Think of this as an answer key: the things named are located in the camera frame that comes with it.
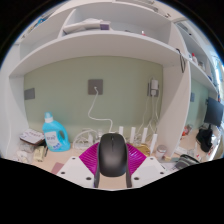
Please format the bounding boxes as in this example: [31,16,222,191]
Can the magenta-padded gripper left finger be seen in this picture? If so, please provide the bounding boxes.
[55,141,101,189]

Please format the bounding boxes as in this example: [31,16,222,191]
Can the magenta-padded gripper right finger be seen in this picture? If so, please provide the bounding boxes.
[125,142,168,189]

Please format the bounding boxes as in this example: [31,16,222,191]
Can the black computer mouse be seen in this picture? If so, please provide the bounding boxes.
[97,132,130,178]

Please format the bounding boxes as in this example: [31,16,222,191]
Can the gold foil bag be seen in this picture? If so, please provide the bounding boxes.
[134,143,151,157]

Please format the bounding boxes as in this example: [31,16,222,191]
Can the small white jar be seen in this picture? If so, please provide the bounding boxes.
[155,144,168,161]

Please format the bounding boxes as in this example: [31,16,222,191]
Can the white router with antennas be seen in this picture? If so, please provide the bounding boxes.
[118,125,160,156]

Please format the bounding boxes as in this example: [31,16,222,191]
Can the blue detergent bottle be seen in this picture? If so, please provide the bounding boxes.
[41,112,72,153]

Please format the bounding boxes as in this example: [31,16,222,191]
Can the small yellow box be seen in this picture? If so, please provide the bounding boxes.
[33,145,48,163]

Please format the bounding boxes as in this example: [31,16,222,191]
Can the black pouch with green trim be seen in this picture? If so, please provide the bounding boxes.
[174,154,201,171]

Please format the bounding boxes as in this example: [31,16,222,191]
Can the stack of books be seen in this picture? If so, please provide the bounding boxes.
[18,128,46,147]

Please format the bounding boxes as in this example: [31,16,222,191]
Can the clear plastic bag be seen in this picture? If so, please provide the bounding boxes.
[14,149,36,164]

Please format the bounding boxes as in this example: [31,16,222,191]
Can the black bag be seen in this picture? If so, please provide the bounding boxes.
[195,128,214,154]

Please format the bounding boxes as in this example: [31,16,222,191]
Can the black monitor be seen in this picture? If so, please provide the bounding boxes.
[203,96,224,128]

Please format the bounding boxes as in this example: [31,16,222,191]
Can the white shelf unit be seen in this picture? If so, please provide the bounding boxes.
[9,0,223,101]

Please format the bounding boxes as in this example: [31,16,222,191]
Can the white wall socket cable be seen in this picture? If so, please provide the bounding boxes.
[87,87,116,134]

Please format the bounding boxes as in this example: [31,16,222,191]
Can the thin white charger cables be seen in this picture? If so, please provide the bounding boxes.
[141,94,162,135]

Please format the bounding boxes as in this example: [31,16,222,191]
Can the grey wall socket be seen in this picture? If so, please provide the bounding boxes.
[87,78,104,96]

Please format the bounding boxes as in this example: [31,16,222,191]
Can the white wall charger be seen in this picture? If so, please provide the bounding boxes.
[147,77,160,98]

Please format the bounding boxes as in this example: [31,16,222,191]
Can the grey blank wall plate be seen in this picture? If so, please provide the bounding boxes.
[23,87,36,101]

